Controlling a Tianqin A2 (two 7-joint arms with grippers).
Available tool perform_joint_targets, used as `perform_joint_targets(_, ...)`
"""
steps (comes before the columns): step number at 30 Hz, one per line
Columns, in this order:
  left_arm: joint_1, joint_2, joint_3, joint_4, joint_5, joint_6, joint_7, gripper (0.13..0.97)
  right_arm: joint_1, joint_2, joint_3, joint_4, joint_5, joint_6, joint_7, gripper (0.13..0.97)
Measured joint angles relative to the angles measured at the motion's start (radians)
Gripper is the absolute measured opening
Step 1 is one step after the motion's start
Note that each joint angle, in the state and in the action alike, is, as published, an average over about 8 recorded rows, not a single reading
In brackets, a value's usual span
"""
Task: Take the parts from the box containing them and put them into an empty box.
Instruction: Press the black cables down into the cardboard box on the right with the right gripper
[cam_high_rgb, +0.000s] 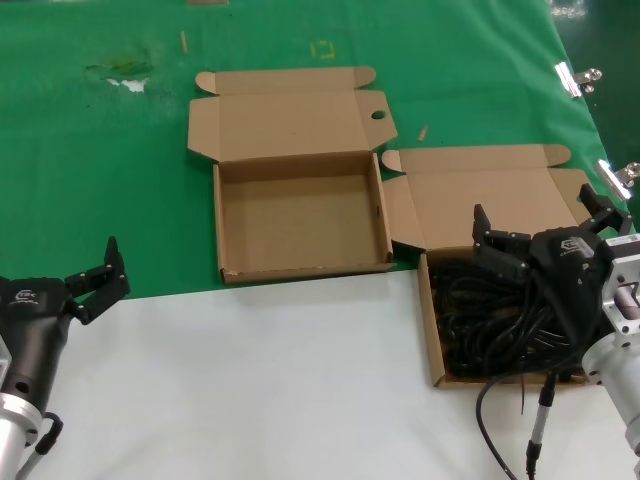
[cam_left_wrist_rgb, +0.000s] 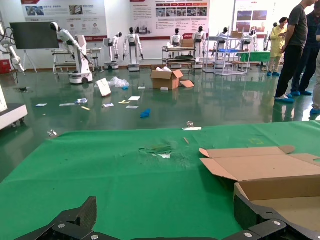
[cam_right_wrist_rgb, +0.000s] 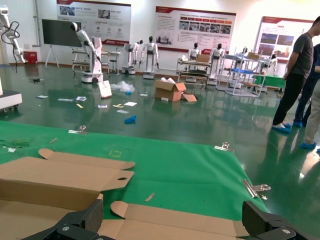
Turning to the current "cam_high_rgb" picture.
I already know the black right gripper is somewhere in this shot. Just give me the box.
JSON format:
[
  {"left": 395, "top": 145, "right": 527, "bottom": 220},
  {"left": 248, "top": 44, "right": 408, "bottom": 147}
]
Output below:
[{"left": 472, "top": 183, "right": 634, "bottom": 354}]

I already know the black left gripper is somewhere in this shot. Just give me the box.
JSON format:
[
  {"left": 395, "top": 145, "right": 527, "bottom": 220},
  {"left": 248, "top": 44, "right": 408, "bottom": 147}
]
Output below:
[{"left": 0, "top": 236, "right": 132, "bottom": 409}]

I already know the silver binder clip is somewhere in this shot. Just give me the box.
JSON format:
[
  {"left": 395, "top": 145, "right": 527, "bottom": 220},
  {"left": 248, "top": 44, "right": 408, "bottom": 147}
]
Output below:
[
  {"left": 593, "top": 159, "right": 640, "bottom": 202},
  {"left": 554, "top": 61, "right": 603, "bottom": 101}
]

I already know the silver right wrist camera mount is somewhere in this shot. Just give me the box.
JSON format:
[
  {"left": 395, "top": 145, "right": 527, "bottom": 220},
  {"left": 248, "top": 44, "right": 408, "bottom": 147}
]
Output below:
[{"left": 602, "top": 232, "right": 640, "bottom": 336}]

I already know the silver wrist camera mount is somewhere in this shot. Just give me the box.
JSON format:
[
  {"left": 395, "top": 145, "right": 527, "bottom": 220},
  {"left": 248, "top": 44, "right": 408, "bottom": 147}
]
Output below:
[
  {"left": 0, "top": 337, "right": 12, "bottom": 389},
  {"left": 602, "top": 232, "right": 640, "bottom": 336}
]

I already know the cardboard box with cable pile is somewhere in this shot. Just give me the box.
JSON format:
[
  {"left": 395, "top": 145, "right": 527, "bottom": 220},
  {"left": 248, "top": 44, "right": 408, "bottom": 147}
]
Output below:
[{"left": 381, "top": 143, "right": 601, "bottom": 389}]

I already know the pile of black power cables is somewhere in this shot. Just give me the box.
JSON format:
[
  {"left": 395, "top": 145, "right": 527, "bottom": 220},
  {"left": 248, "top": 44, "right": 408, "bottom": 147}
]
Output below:
[{"left": 429, "top": 244, "right": 591, "bottom": 386}]

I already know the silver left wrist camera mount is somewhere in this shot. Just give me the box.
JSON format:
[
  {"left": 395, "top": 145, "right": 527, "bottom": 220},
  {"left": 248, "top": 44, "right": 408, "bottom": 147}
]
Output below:
[{"left": 0, "top": 337, "right": 12, "bottom": 389}]

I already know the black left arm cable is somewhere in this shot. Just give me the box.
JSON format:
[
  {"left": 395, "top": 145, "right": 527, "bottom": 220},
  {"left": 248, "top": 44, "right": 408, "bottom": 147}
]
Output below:
[{"left": 14, "top": 409, "right": 65, "bottom": 480}]

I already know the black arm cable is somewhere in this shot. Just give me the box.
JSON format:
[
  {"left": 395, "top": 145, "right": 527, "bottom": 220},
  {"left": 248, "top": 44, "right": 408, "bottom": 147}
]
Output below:
[
  {"left": 474, "top": 372, "right": 554, "bottom": 480},
  {"left": 14, "top": 409, "right": 65, "bottom": 480}
]

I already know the cable with silver connector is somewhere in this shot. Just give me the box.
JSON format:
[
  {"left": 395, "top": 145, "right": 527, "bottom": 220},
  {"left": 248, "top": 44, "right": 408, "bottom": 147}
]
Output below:
[{"left": 523, "top": 372, "right": 560, "bottom": 480}]

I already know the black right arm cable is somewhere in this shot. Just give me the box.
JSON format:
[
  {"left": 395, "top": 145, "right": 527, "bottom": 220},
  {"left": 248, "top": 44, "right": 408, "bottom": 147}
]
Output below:
[{"left": 474, "top": 372, "right": 554, "bottom": 480}]

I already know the cardboard box without cable pile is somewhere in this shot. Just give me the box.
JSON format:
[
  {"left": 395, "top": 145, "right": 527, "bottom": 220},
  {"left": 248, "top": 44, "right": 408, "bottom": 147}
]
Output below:
[{"left": 187, "top": 66, "right": 400, "bottom": 286}]

